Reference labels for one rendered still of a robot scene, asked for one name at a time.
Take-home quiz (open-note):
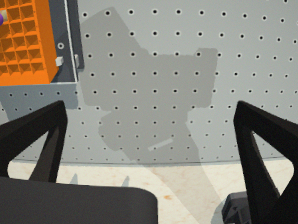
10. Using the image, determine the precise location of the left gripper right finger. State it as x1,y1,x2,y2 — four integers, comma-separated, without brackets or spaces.
233,101,298,224

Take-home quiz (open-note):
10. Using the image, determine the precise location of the orange tube rack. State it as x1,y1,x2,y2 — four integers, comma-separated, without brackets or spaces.
0,0,59,86

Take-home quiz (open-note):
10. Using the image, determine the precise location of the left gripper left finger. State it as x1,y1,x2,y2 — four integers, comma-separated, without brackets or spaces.
0,100,68,183

